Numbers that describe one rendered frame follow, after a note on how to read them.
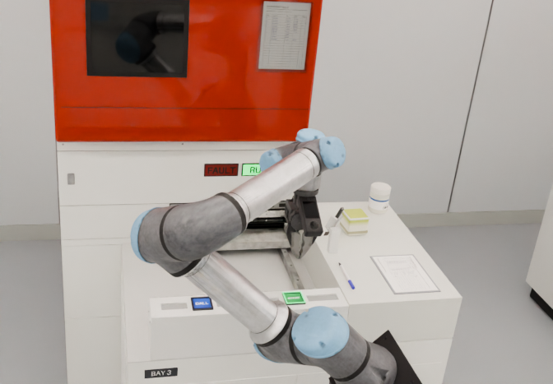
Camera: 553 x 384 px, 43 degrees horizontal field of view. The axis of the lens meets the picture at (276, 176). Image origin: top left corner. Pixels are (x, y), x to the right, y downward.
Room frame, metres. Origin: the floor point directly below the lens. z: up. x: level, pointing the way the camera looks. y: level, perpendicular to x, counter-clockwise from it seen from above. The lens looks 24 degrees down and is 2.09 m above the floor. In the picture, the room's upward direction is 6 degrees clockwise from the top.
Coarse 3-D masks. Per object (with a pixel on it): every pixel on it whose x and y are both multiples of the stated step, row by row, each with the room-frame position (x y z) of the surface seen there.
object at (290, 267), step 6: (282, 252) 2.10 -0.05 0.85; (282, 258) 2.09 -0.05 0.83; (288, 258) 2.06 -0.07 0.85; (288, 264) 2.02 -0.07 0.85; (288, 270) 2.01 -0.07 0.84; (294, 270) 1.99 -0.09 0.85; (294, 276) 1.95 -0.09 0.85; (294, 282) 1.93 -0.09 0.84; (300, 282) 1.92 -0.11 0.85; (294, 288) 1.93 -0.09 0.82; (300, 288) 1.89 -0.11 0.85
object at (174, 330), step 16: (336, 288) 1.74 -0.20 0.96; (160, 304) 1.57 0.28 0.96; (176, 304) 1.59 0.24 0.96; (304, 304) 1.64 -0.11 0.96; (320, 304) 1.65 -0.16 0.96; (336, 304) 1.65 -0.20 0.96; (160, 320) 1.52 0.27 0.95; (176, 320) 1.53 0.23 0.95; (192, 320) 1.54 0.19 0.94; (208, 320) 1.55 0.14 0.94; (224, 320) 1.56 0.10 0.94; (160, 336) 1.52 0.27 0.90; (176, 336) 1.53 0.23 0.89; (192, 336) 1.54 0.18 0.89; (208, 336) 1.55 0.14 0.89; (224, 336) 1.56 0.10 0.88; (240, 336) 1.57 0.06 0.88; (160, 352) 1.52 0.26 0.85; (176, 352) 1.53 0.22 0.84; (192, 352) 1.54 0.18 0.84; (208, 352) 1.55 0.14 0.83; (224, 352) 1.56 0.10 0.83; (240, 352) 1.57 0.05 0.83
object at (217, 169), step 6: (210, 168) 2.17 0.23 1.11; (216, 168) 2.18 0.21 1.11; (222, 168) 2.18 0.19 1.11; (228, 168) 2.19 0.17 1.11; (234, 168) 2.19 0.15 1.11; (210, 174) 2.17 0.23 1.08; (216, 174) 2.18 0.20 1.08; (222, 174) 2.18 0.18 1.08; (228, 174) 2.19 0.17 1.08; (234, 174) 2.19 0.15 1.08
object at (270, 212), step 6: (270, 210) 2.23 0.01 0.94; (276, 210) 2.23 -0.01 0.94; (282, 210) 2.24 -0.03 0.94; (258, 216) 2.21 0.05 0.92; (264, 216) 2.22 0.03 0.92; (270, 216) 2.22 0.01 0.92; (276, 216) 2.23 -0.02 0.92; (282, 216) 2.23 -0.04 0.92; (246, 228) 2.20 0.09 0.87; (252, 228) 2.21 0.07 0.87; (258, 228) 2.21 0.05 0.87; (264, 228) 2.22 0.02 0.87; (270, 228) 2.22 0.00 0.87; (276, 228) 2.23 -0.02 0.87; (282, 228) 2.23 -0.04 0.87
